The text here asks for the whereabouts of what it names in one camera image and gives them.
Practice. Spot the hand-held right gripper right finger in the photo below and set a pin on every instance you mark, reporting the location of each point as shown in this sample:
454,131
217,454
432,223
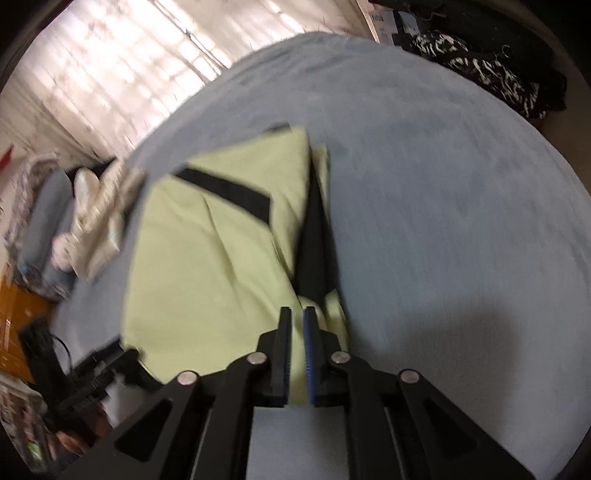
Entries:
310,355

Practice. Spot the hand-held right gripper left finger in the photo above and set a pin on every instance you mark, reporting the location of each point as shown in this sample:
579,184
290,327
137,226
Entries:
286,350

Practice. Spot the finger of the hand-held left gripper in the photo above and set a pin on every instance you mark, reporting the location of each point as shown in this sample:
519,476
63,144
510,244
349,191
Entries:
122,357

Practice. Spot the green and black hooded jacket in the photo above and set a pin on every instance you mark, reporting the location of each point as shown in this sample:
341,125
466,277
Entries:
207,240

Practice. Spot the orange wooden furniture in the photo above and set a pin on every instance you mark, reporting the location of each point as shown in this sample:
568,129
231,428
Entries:
11,323

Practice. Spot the pink cat plush toy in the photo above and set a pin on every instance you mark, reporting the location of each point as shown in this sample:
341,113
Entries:
62,249

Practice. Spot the white puffer jacket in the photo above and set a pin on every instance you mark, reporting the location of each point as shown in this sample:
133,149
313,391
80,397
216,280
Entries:
101,217

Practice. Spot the blue bed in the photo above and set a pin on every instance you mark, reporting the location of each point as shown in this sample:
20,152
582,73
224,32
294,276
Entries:
415,184

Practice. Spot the floral quilt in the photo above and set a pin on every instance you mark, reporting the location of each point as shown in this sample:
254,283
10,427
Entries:
27,180

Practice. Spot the white sheer curtain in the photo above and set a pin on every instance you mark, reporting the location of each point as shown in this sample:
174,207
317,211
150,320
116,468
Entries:
92,69
277,23

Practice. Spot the black and white patterned cloth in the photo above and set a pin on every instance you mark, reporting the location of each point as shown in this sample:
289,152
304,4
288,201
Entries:
485,74

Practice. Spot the white cardboard box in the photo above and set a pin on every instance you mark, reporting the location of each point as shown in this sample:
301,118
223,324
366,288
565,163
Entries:
383,23

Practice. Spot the red wall decoration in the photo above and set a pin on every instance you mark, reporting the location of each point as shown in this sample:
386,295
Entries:
5,159

